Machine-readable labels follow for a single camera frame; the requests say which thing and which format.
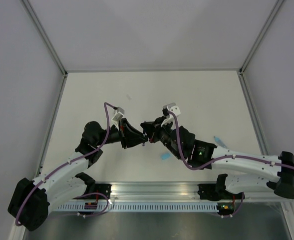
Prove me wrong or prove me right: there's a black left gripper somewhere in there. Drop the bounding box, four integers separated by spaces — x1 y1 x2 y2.
95 118 148 150

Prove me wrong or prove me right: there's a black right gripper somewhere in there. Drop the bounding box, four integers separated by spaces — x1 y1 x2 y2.
142 115 183 160

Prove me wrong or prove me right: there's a light blue highlighter pen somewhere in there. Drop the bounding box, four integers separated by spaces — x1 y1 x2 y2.
214 136 227 148

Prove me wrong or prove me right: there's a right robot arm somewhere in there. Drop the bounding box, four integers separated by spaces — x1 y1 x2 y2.
141 117 294 200

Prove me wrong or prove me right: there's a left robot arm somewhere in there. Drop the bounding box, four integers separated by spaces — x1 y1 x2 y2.
7 118 148 231

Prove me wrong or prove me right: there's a light blue eraser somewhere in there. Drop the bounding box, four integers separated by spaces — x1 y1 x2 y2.
160 152 171 160

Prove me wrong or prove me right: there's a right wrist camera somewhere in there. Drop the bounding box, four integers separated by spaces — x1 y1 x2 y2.
161 102 181 127

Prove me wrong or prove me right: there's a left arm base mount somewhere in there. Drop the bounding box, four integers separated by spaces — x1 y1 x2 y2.
75 172 112 201

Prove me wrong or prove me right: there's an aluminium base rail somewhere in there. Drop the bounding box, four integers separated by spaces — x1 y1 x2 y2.
69 181 294 203

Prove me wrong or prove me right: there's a slotted cable duct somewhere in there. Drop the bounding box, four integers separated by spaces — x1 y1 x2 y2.
55 201 219 213

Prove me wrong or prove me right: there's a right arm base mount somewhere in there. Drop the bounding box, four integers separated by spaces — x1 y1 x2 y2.
198 174 242 202

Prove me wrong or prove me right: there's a left aluminium frame post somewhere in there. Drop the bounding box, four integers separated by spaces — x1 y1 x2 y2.
20 0 68 77

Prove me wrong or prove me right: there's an aluminium frame post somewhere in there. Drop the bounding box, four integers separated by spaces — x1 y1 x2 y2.
20 0 68 77
238 0 286 76

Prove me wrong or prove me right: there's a right aluminium frame post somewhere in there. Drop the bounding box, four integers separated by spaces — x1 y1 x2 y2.
238 0 286 76

